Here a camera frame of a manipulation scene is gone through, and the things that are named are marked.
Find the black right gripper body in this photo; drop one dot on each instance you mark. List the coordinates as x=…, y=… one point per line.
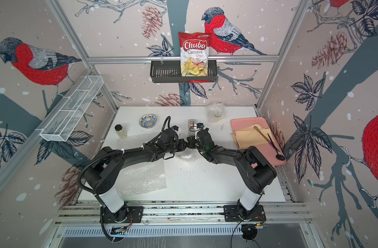
x=202, y=150

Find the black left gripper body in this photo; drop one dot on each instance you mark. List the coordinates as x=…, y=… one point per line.
x=175, y=147

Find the bubble wrap sheet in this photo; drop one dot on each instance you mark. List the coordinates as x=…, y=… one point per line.
x=187, y=155
x=215, y=112
x=140, y=178

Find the blue yellow patterned bowl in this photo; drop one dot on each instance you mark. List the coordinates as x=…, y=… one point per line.
x=148, y=121

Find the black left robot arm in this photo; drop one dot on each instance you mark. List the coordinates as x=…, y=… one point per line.
x=100, y=175

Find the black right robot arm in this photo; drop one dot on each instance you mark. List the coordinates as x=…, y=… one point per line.
x=256, y=172

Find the gold spoon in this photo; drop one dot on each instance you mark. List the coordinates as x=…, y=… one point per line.
x=260, y=132

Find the glass jar black lid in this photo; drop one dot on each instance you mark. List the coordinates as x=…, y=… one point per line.
x=121, y=132

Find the pink plastic tray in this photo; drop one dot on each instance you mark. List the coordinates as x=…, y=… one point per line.
x=267, y=150

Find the red cassava chips bag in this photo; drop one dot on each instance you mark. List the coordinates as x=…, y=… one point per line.
x=194, y=54

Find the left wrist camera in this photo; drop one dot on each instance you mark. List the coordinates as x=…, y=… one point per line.
x=170, y=135

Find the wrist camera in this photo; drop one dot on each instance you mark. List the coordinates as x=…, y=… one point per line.
x=170, y=135
x=201, y=132

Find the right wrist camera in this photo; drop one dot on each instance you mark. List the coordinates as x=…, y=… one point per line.
x=201, y=132

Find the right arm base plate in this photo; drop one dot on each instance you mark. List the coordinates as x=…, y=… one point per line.
x=237, y=213

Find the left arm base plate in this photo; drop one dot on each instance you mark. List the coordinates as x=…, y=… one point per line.
x=127, y=214

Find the white mesh wall shelf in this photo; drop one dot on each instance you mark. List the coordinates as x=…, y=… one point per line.
x=74, y=106

